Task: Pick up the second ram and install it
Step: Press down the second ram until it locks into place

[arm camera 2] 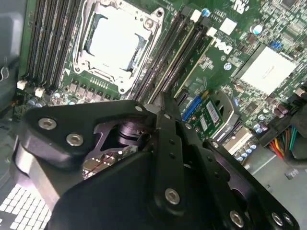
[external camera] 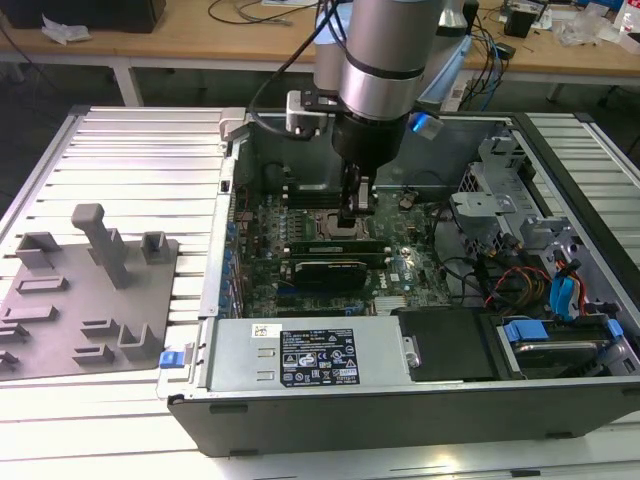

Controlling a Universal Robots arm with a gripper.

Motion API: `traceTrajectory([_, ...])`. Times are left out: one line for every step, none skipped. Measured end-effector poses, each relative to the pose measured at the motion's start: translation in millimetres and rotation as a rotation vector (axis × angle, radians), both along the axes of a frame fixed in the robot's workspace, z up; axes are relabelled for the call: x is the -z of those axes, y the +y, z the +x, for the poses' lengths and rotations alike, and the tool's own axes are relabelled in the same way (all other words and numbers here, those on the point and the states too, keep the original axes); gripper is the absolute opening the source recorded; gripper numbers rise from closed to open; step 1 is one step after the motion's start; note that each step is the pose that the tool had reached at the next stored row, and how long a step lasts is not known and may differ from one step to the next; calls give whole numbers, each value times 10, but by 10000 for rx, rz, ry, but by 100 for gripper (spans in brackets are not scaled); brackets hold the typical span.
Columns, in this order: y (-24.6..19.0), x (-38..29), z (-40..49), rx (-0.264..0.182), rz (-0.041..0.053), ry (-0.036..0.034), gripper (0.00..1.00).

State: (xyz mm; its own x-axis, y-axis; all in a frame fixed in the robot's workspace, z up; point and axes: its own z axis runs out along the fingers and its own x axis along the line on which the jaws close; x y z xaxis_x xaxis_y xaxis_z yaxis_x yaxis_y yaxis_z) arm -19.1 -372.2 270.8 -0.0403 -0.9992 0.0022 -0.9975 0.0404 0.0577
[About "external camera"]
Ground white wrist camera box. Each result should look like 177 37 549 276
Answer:
284 89 337 137

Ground black plastic shroud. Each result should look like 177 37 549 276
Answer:
391 306 502 384

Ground black camera cable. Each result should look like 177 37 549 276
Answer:
248 0 351 137

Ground grey parts rack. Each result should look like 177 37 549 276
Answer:
0 202 184 376

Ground metal CPU socket cover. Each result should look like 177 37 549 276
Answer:
308 206 382 246

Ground red and yellow wires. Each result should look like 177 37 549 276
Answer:
491 266 550 307

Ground green RAM stick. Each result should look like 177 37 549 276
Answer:
288 182 346 195
291 241 387 254

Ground grey metal drive cage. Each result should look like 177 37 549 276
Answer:
448 133 587 252

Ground black RAM slot bank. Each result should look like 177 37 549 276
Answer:
282 241 392 267
282 182 379 210

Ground hard disk in blue carrier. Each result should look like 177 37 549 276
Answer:
494 314 626 380

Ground small black box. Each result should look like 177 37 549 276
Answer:
503 6 536 38

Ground green motherboard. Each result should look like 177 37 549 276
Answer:
227 185 451 319

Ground large black box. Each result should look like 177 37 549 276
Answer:
4 0 167 34

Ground wooden desk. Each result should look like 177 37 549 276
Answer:
0 0 640 106

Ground grey camera with blue light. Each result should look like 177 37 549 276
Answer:
408 112 445 142

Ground black open PC case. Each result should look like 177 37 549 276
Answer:
154 110 640 459

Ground crumpled white paper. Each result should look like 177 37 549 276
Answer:
40 13 94 47

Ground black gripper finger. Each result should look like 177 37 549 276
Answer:
356 174 377 218
339 161 361 229

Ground clear plastic bags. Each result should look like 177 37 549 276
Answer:
551 6 624 49

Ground blue flat data cable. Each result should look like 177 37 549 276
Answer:
548 251 585 317

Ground silver CPU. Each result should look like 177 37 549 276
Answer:
322 212 374 240

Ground black graphics card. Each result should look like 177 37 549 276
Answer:
292 257 370 292

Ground grey power supply with label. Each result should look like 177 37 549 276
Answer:
206 318 407 395

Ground small silver heat sink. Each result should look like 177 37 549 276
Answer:
373 295 410 316

